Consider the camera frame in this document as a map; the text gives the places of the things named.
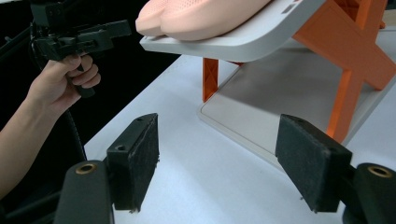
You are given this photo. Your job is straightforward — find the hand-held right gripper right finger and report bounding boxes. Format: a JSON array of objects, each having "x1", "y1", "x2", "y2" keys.
[{"x1": 275, "y1": 113, "x2": 355, "y2": 214}]

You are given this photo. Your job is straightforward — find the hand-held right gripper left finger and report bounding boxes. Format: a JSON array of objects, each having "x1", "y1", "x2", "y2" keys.
[{"x1": 106, "y1": 113, "x2": 161, "y2": 213}]

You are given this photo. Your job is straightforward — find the pink slipper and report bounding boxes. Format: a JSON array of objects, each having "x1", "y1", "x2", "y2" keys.
[
  {"x1": 134, "y1": 0, "x2": 176, "y2": 38},
  {"x1": 159, "y1": 0, "x2": 273, "y2": 42}
]

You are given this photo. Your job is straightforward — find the white shoe rack orange legs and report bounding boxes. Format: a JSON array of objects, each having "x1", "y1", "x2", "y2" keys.
[{"x1": 138, "y1": 0, "x2": 396, "y2": 172}]

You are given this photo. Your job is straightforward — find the white table mat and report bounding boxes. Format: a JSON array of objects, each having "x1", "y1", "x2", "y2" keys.
[{"x1": 83, "y1": 26, "x2": 396, "y2": 224}]

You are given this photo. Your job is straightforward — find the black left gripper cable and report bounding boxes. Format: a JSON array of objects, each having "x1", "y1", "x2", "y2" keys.
[{"x1": 63, "y1": 109, "x2": 88, "y2": 163}]

